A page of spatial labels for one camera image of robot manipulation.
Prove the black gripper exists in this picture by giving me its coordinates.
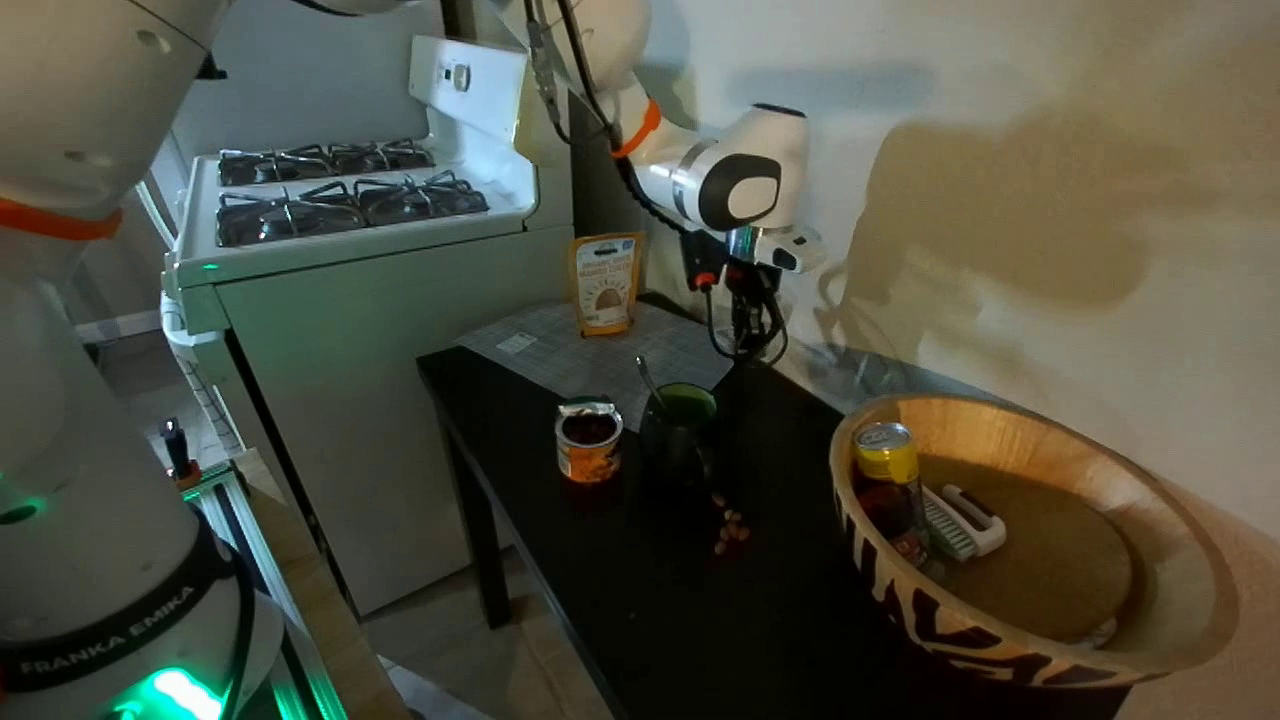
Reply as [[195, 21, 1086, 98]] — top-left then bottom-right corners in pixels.
[[684, 230, 815, 366]]

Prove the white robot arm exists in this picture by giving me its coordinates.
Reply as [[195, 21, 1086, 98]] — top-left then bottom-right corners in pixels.
[[0, 0, 807, 720]]

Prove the white orange ceramic cup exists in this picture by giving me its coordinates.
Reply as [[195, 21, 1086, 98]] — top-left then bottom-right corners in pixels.
[[553, 399, 624, 484]]

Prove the zebra pattern wooden bowl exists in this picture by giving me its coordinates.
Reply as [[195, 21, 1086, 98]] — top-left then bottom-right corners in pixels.
[[826, 395, 1236, 694]]

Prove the orange snack pouch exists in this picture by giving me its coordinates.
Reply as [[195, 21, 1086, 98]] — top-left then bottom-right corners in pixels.
[[570, 238, 643, 339]]

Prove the dark green mug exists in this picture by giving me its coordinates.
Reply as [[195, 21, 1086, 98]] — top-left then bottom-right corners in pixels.
[[638, 386, 719, 511]]

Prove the grey woven placemat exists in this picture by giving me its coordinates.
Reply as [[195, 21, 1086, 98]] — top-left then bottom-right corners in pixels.
[[461, 305, 726, 406]]

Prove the yellow lid jar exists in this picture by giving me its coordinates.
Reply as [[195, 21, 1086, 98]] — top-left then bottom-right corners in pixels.
[[855, 419, 919, 546]]

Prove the black side table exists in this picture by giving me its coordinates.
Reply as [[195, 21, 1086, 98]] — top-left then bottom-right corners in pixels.
[[418, 347, 1124, 720]]

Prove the white small box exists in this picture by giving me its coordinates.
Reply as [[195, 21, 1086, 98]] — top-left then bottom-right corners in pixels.
[[924, 484, 1009, 566]]

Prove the white gas stove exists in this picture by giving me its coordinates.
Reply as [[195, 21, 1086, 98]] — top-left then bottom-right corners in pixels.
[[158, 36, 570, 615]]

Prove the wooden robot mounting table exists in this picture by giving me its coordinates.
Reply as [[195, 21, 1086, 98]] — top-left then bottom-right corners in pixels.
[[185, 452, 412, 720]]

